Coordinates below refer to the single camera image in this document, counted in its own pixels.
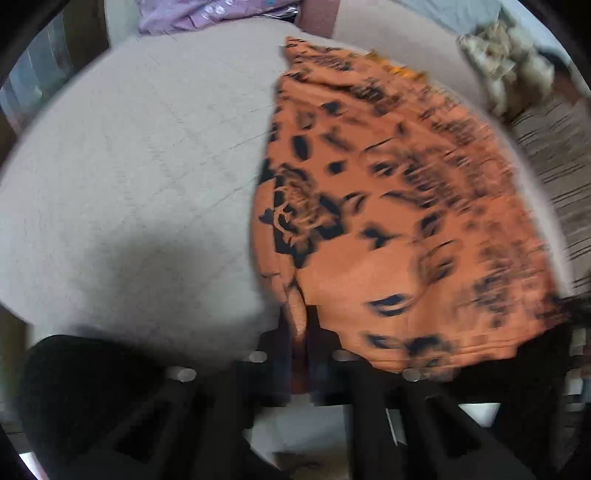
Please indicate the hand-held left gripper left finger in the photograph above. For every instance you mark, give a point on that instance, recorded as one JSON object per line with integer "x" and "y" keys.
{"x": 280, "y": 369}

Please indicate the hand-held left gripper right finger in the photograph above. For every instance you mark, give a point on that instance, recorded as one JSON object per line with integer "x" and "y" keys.
{"x": 319, "y": 369}

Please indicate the orange black floral garment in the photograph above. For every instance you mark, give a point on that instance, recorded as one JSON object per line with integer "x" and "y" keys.
{"x": 406, "y": 240}

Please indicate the white quilted bed cover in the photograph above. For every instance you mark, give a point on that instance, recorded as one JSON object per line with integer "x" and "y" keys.
{"x": 115, "y": 184}

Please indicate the brown striped cloth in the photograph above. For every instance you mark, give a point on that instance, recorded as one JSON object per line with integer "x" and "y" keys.
{"x": 554, "y": 152}

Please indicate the pink-brown cushion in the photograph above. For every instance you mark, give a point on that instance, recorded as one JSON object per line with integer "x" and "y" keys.
{"x": 323, "y": 14}

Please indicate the fluffy beige blanket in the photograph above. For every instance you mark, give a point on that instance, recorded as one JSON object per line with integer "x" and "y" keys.
{"x": 503, "y": 64}

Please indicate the purple printed cloth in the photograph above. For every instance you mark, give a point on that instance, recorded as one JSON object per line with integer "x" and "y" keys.
{"x": 198, "y": 14}

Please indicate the wooden glass cabinet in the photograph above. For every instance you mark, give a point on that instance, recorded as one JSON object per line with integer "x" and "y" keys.
{"x": 85, "y": 32}

